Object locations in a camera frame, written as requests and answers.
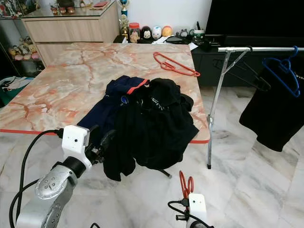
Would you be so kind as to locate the black plastic hanger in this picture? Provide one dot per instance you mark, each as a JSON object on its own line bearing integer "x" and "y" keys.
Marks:
{"x": 263, "y": 87}

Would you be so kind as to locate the glass display shelf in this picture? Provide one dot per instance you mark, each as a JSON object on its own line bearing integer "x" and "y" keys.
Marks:
{"x": 21, "y": 50}

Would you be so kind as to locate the large black television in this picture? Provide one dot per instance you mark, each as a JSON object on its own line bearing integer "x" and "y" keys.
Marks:
{"x": 251, "y": 19}

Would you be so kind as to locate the white green mug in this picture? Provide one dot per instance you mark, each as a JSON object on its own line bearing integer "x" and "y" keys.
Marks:
{"x": 197, "y": 32}

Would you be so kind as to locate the light wooden cabinet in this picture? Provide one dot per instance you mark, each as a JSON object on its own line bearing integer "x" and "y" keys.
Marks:
{"x": 71, "y": 33}

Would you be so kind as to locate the clear jar with red lid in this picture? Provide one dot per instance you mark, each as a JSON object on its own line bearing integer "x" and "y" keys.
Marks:
{"x": 134, "y": 33}

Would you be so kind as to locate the small grey plush toy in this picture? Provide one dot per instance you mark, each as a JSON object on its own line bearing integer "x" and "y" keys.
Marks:
{"x": 183, "y": 33}

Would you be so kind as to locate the navy shirt with red trim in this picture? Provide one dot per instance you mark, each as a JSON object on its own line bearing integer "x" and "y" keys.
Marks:
{"x": 109, "y": 107}

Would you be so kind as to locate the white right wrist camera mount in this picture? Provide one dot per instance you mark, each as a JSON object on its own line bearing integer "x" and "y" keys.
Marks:
{"x": 197, "y": 206}

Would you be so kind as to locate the blue plastic hanger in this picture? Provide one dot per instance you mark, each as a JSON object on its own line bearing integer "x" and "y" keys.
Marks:
{"x": 280, "y": 76}

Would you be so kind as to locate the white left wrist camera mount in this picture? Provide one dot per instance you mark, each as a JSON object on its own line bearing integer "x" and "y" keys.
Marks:
{"x": 76, "y": 145}

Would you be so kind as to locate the white blue round plush toy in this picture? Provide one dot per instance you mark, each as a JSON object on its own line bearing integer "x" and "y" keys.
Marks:
{"x": 156, "y": 33}

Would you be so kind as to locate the orange round plush toy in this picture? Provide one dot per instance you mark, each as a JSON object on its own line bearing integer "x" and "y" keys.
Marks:
{"x": 166, "y": 31}

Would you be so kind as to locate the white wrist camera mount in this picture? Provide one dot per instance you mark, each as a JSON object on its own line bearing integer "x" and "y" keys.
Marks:
{"x": 76, "y": 145}
{"x": 197, "y": 206}

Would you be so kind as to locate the dark round plush toy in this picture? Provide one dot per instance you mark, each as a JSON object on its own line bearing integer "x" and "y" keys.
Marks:
{"x": 146, "y": 34}

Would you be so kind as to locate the black crumpled shirt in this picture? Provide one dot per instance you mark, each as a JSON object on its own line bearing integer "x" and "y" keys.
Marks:
{"x": 161, "y": 137}

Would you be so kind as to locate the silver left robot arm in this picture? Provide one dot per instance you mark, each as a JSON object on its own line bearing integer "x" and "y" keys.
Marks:
{"x": 50, "y": 194}

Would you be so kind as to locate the gold blue trophy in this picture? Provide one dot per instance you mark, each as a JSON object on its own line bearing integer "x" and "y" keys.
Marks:
{"x": 124, "y": 19}

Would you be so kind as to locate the black TV console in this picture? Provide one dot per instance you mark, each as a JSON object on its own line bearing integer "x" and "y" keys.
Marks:
{"x": 202, "y": 66}

